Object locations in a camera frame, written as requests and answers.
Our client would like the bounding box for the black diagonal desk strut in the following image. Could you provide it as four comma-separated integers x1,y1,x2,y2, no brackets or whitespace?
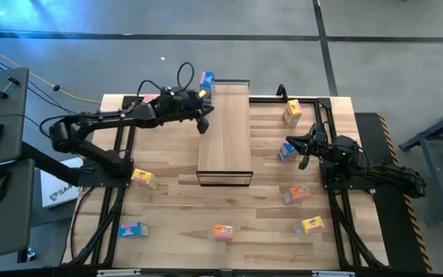
20,141,92,189

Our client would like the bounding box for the dark grey desk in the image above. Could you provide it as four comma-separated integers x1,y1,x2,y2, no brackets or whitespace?
0,67,37,263

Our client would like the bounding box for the thin yellow cable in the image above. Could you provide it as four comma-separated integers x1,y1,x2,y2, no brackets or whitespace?
0,38,102,105

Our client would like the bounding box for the black hazard-striped floor mat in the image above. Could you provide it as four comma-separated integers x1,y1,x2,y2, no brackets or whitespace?
354,112,434,274

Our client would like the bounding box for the white metal bracket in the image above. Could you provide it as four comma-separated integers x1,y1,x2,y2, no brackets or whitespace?
311,270,356,277
96,269,142,277

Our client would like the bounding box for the yellow Corn Pops cereal box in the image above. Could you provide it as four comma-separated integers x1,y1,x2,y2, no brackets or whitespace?
294,215,325,235
282,98,304,128
130,168,160,191

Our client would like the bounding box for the black aluminium table frame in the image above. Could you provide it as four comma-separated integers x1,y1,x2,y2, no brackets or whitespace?
63,94,390,270

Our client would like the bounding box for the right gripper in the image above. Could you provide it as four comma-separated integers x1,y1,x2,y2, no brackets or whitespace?
285,133,338,171

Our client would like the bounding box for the blue Rice Krispies cereal box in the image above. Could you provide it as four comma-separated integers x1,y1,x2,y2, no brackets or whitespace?
277,142,299,162
199,70,216,102
118,222,150,239

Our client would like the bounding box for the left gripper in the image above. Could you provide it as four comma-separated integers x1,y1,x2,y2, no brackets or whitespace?
155,86,215,135

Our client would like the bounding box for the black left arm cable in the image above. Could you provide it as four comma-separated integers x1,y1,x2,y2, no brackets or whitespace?
135,61,196,102

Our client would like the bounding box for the desk caster wheel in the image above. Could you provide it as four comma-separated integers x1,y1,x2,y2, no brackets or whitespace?
17,248,38,265

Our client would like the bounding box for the blue-grey metal cart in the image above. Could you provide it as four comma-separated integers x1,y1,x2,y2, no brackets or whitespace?
398,100,443,226

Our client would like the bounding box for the black floor cable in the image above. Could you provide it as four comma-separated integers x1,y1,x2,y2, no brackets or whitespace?
0,49,80,116

